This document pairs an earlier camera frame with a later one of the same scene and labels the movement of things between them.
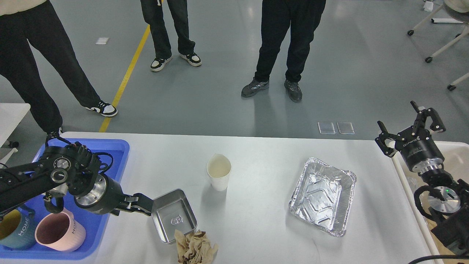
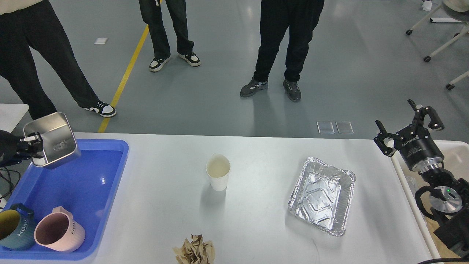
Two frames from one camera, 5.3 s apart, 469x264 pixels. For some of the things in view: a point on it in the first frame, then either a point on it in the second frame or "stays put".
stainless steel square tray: (172, 211) to (59, 144)
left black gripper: (107, 196) to (13, 151)
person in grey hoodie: (303, 16) stays put
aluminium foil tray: (323, 196) stays put
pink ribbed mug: (61, 232) stays put
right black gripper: (416, 143) stays put
